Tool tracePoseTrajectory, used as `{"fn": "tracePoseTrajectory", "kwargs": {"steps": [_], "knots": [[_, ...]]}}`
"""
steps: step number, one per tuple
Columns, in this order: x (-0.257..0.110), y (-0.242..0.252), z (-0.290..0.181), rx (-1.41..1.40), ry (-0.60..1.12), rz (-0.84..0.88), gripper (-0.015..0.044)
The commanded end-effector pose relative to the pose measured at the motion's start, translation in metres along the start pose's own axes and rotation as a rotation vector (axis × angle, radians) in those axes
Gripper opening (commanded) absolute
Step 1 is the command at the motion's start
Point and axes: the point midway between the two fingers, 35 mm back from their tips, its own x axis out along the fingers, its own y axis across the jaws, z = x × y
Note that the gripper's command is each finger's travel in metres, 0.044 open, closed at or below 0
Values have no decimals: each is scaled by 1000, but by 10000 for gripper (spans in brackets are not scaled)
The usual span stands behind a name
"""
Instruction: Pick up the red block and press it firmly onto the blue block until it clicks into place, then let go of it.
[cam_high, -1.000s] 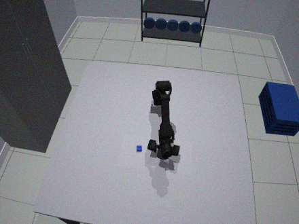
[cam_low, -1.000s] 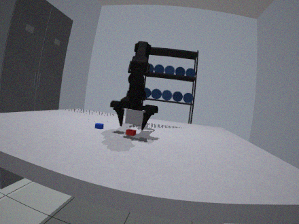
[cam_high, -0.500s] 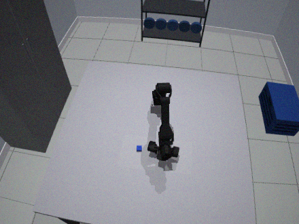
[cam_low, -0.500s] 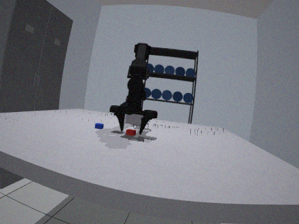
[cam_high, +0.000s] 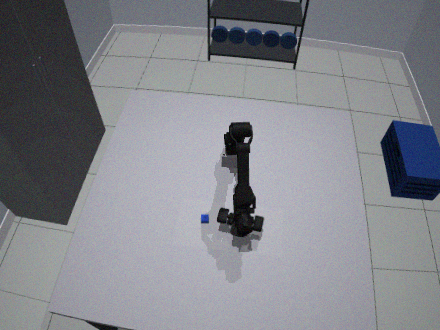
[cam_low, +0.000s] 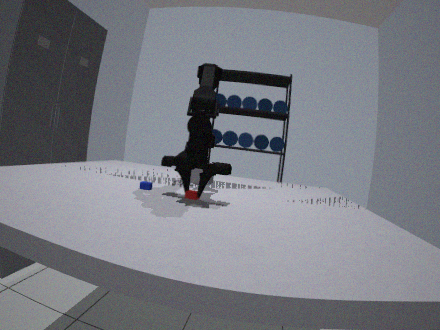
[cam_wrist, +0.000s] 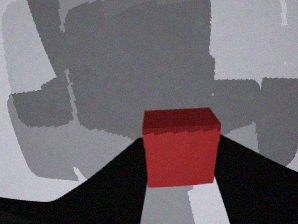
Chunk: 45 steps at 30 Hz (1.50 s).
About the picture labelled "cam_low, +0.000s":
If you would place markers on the red block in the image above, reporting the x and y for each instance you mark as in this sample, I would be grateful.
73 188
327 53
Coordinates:
192 195

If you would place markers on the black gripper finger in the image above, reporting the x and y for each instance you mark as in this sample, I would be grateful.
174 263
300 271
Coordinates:
185 178
204 178

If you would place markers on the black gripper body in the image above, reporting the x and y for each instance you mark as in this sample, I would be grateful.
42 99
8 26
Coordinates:
215 168

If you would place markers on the blue block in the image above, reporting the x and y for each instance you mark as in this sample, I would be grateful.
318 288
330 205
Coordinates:
146 185

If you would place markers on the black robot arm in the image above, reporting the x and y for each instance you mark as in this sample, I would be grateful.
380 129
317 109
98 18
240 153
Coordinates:
203 106

